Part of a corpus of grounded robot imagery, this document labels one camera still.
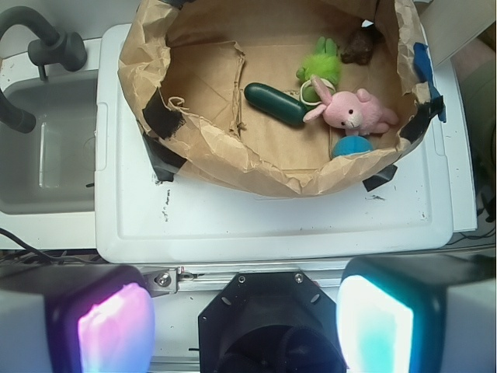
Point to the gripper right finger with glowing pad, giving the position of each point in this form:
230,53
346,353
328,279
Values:
418,313

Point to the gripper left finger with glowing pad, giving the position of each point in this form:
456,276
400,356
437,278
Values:
75,318

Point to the blue ball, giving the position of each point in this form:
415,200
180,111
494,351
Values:
351,145

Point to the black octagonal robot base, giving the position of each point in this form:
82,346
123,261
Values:
270,322

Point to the grey sink basin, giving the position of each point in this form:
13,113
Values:
51,169

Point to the pink plush bunny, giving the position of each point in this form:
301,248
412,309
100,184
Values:
357,113

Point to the blue tape strip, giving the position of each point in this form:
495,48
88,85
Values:
423,68

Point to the dark green cucumber toy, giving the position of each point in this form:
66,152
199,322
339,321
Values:
277,104

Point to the black faucet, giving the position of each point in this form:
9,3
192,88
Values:
52,46

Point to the green fuzzy plush toy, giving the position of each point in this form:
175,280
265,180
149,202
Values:
323,62

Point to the dark brown plush toy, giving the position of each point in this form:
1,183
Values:
360,47

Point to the brown paper bag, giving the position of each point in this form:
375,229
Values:
183,70

